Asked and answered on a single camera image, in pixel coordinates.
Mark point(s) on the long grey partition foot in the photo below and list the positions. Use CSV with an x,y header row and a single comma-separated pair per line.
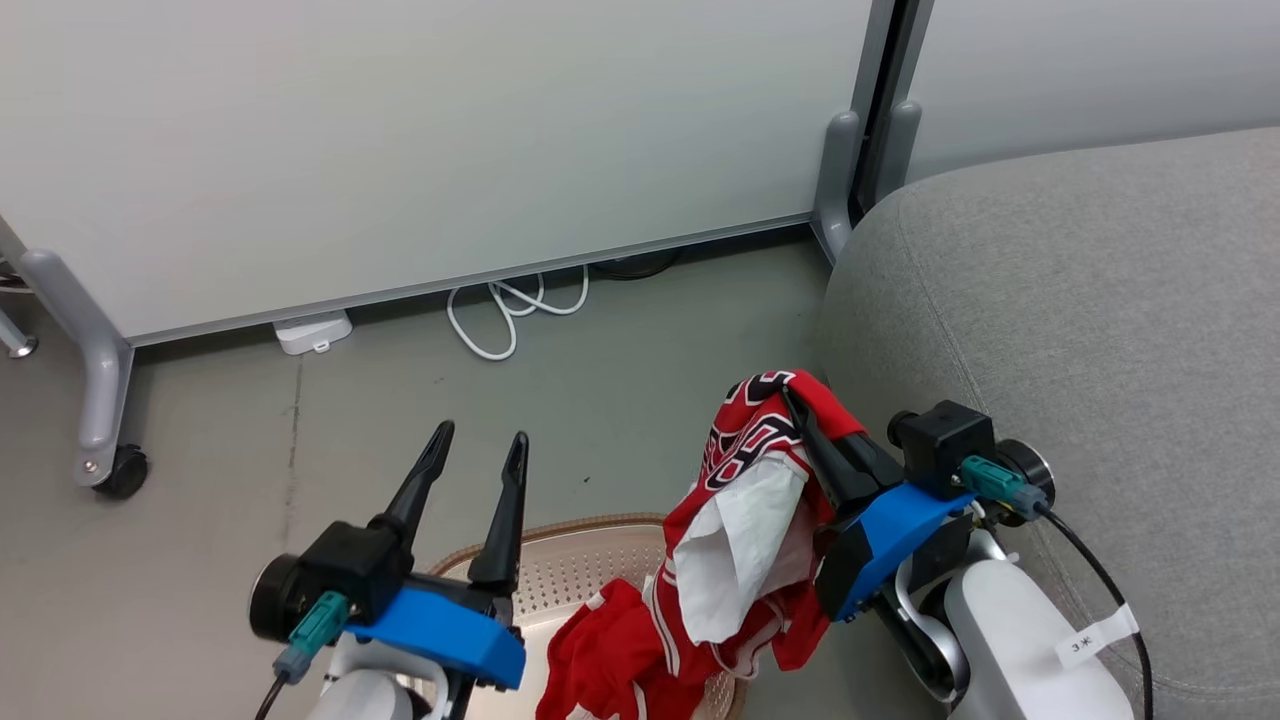
x,y
100,370

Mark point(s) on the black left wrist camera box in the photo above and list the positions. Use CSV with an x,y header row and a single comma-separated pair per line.
x,y
355,565

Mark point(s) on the red white sports jersey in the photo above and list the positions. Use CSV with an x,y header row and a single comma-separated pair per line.
x,y
620,660

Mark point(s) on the grey metal stand leg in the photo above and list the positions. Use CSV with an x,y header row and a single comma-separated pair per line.
x,y
15,338

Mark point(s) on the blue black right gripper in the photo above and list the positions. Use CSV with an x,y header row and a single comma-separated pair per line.
x,y
890,530

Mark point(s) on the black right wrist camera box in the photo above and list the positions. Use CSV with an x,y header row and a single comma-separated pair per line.
x,y
945,445

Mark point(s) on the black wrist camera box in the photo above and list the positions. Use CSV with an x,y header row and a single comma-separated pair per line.
x,y
945,445
355,565

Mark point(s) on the large white partition panel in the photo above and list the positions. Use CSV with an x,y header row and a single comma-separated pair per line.
x,y
400,150

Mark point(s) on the white power adapter box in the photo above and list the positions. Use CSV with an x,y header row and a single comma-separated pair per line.
x,y
312,333

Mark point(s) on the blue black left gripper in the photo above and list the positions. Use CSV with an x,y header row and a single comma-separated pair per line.
x,y
450,630

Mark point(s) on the short grey partition foot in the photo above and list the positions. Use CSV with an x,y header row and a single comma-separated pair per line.
x,y
897,150
838,180

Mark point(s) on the black caster wheel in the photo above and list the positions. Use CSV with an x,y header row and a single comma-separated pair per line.
x,y
125,472

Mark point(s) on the cream perforated laundry basket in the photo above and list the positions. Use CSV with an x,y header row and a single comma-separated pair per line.
x,y
570,570

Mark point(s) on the narrow white partition panel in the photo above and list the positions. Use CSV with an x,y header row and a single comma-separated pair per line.
x,y
1100,70

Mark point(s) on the grey fabric sofa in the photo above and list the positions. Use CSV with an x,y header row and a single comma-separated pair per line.
x,y
1100,330

